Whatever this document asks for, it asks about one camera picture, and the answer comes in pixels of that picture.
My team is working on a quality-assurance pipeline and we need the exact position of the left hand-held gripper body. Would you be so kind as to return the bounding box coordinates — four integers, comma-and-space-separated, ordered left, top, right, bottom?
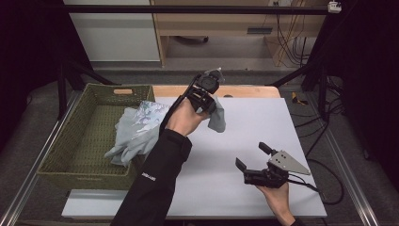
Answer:
187, 67, 226, 102

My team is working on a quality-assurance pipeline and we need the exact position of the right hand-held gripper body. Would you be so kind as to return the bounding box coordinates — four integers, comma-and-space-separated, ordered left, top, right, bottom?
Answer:
243, 149, 311, 189

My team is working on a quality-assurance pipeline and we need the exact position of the pale grey floral cloth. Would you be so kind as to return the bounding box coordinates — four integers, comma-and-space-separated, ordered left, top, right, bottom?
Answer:
104, 96, 227, 168

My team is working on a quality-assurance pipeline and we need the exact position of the green woven basket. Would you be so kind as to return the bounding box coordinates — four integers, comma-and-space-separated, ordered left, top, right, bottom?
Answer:
36, 82, 156, 191

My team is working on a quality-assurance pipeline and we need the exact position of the person's right hand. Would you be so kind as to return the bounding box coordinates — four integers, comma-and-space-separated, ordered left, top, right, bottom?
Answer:
255, 182, 296, 226

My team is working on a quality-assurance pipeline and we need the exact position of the person's left hand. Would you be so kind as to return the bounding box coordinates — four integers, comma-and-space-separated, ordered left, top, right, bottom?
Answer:
165, 97, 210, 137

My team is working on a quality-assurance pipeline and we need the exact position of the white board mat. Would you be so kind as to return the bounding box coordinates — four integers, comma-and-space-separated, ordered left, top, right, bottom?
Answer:
61, 96, 327, 219

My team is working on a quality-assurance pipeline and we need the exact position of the yellow and black object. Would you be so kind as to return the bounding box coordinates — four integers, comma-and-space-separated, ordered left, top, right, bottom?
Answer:
291, 90, 309, 106

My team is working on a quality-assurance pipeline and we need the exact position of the wooden desk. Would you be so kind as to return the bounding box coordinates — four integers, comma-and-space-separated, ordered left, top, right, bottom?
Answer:
150, 0, 327, 68

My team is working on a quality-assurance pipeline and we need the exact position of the grey power strip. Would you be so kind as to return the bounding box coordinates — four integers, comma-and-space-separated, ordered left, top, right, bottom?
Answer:
247, 26, 274, 35

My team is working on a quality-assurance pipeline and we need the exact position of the black horizontal bar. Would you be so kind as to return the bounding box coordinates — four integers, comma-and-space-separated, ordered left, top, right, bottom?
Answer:
62, 4, 330, 16

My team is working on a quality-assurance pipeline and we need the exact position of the black metal stand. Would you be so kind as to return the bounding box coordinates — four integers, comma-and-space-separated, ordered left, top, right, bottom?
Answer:
265, 57, 333, 121
56, 58, 121, 121

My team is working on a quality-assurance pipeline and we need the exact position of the white cabinet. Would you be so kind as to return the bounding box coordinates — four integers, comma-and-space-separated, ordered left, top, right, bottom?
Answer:
63, 0, 162, 62

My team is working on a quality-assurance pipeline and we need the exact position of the black curtain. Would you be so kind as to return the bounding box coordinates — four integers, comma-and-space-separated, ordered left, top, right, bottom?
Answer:
0, 0, 95, 152
309, 0, 399, 189

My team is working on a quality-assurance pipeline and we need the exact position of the small white device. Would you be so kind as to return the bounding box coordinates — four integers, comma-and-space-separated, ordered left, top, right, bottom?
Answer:
327, 1, 343, 14

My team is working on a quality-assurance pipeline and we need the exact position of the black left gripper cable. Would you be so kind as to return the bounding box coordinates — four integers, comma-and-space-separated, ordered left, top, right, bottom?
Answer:
158, 73, 201, 136

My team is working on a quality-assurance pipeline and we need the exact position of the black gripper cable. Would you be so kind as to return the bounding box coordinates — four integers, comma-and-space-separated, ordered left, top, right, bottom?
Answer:
158, 73, 201, 136
286, 158, 345, 206

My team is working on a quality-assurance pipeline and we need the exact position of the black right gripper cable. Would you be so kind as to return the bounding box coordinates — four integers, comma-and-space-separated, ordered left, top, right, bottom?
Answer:
286, 158, 345, 206

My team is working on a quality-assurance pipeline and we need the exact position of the aluminium rail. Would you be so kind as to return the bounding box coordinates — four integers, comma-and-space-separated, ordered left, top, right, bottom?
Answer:
0, 89, 83, 226
304, 92, 381, 226

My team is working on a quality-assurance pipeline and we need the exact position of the bundle of hanging cables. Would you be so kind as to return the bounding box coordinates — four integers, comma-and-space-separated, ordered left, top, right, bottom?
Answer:
273, 13, 313, 68

